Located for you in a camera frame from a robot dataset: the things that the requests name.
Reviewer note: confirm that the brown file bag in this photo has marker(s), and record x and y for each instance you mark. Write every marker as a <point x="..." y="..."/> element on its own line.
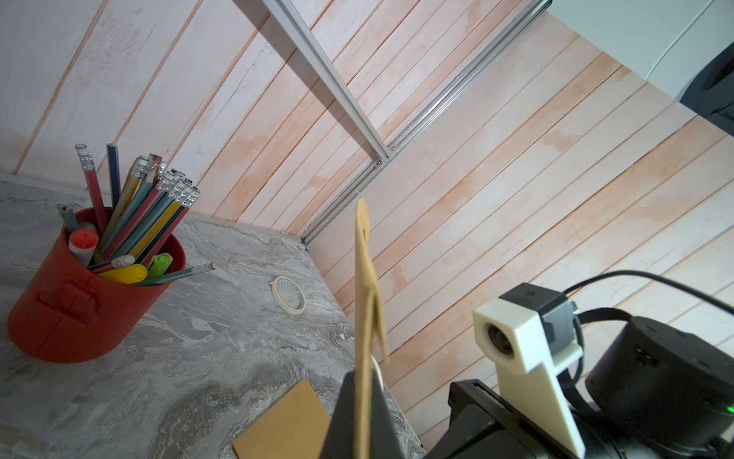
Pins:
<point x="369" y="324"/>
<point x="294" y="427"/>

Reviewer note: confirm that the red pen holder cup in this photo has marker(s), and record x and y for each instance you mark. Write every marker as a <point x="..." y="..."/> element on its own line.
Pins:
<point x="69" y="315"/>

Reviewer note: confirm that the masking tape roll on table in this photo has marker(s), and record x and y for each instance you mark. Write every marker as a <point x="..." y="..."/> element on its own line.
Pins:
<point x="288" y="295"/>

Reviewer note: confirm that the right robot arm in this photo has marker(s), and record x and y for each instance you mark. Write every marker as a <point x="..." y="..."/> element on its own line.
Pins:
<point x="561" y="163"/>

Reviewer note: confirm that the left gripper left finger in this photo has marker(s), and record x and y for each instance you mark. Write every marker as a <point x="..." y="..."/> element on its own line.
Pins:
<point x="340" y="437"/>

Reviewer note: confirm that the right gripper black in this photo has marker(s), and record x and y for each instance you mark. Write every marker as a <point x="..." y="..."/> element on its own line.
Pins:
<point x="483" y="425"/>

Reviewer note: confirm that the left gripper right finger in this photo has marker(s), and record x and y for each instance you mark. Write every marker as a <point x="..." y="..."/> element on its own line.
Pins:
<point x="384" y="440"/>

